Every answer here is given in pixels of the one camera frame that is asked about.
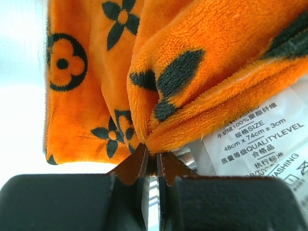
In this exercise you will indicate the orange patterned pillowcase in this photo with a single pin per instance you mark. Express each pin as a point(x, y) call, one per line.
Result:
point(162, 72)

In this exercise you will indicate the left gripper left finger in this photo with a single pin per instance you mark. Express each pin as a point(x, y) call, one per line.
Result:
point(114, 201)

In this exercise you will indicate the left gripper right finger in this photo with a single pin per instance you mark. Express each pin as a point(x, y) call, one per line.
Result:
point(190, 202)

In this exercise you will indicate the white care label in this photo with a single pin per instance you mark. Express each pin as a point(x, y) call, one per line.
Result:
point(251, 144)

